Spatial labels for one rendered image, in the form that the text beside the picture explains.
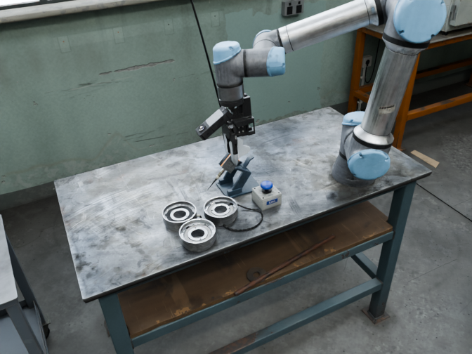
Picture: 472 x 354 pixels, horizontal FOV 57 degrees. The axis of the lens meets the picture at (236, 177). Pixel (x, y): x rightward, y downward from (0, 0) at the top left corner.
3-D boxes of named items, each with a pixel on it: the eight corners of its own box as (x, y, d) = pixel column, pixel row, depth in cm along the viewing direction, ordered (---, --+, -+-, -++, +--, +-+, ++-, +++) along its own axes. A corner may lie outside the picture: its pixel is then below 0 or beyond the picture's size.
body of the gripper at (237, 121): (256, 136, 128) (253, 98, 122) (228, 143, 126) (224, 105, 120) (246, 126, 135) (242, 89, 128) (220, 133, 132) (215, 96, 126)
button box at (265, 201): (262, 211, 136) (262, 199, 134) (251, 199, 142) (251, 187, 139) (284, 204, 139) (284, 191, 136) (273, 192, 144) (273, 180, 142)
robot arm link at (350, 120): (372, 141, 150) (378, 105, 142) (379, 162, 139) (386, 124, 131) (336, 140, 151) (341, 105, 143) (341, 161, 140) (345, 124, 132)
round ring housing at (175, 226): (162, 234, 129) (160, 223, 127) (164, 211, 138) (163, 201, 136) (197, 231, 130) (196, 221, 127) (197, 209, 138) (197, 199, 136)
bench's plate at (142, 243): (84, 304, 111) (82, 299, 110) (55, 185, 156) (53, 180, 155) (431, 175, 152) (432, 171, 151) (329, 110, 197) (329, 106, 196)
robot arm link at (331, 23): (416, -36, 117) (247, 27, 130) (428, -29, 108) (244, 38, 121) (423, 6, 123) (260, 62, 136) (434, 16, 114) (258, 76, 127)
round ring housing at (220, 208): (216, 232, 129) (215, 222, 127) (197, 215, 136) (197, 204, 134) (244, 218, 134) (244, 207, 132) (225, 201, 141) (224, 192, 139)
